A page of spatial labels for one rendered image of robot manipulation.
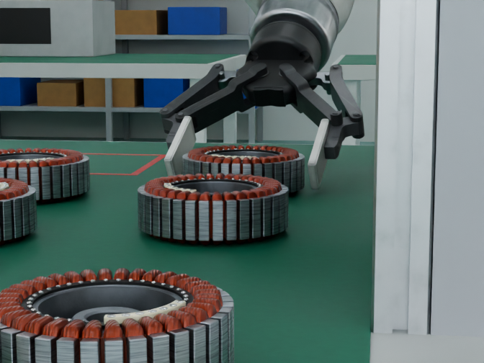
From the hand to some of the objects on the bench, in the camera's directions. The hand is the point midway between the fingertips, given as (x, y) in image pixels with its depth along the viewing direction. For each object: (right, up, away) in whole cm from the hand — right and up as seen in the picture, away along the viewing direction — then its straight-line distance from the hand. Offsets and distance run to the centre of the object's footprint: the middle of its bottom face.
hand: (243, 167), depth 97 cm
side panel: (+10, -7, -29) cm, 31 cm away
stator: (-2, -5, -18) cm, 19 cm away
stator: (-21, -5, -20) cm, 29 cm away
